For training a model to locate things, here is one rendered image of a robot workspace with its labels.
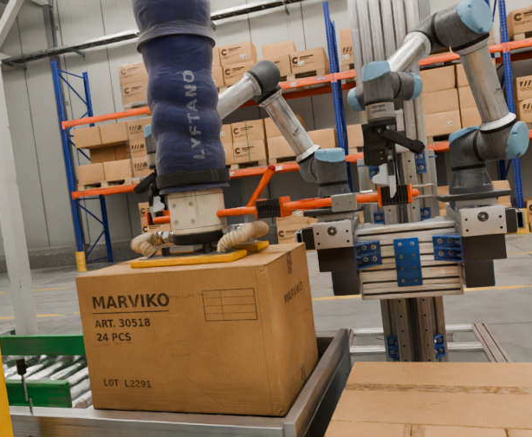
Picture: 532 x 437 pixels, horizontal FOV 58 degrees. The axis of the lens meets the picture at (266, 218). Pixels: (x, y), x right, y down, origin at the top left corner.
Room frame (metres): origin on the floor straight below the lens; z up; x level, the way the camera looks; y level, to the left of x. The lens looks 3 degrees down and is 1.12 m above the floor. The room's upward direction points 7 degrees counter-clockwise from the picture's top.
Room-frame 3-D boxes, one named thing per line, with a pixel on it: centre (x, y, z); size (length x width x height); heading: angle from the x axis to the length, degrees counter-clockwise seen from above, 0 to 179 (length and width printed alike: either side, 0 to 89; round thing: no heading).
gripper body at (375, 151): (1.31, -0.33, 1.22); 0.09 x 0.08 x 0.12; 70
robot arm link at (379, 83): (1.31, -0.34, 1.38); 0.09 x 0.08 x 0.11; 125
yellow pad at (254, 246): (1.59, 0.18, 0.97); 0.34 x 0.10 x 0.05; 69
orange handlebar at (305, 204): (1.54, -0.02, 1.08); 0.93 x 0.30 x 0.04; 69
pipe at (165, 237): (1.50, 0.21, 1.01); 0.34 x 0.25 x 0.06; 69
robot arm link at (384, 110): (1.30, -0.34, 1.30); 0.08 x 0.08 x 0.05
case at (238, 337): (1.50, 0.23, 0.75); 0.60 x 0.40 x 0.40; 71
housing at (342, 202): (1.34, -0.23, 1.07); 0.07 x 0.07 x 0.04; 69
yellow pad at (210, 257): (1.41, 0.24, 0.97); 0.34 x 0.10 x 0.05; 69
